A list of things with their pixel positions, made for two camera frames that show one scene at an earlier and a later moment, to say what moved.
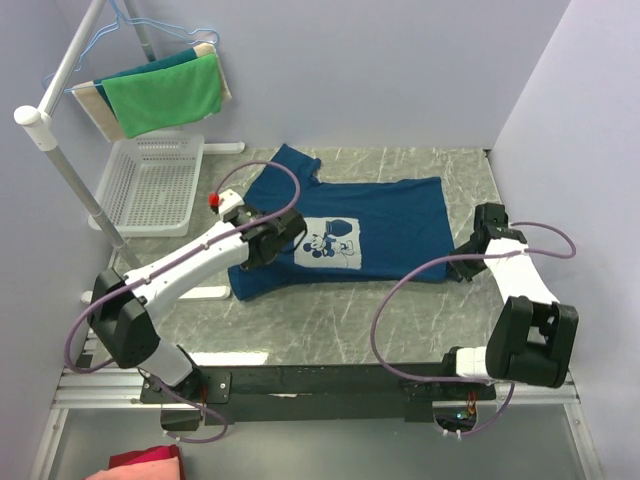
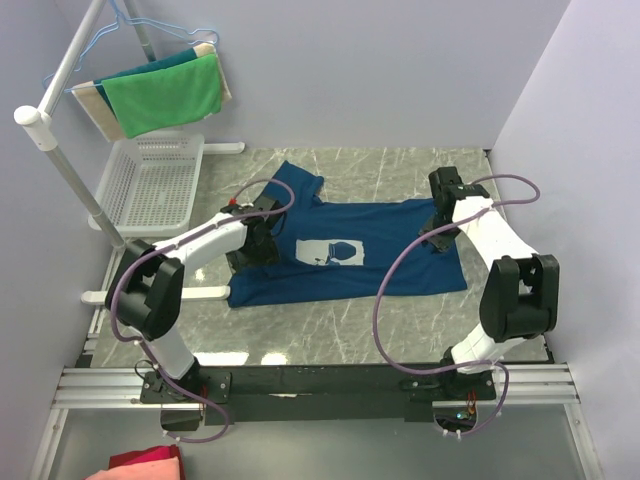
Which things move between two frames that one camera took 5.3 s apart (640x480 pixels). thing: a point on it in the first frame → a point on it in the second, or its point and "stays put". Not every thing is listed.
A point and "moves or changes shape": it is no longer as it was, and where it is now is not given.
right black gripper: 463,259 → 438,232
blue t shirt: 357,232 moves or changes shape
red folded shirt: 148,454 stays put
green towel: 166,97 stays put
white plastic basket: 147,185 stays put
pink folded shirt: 161,469 stays put
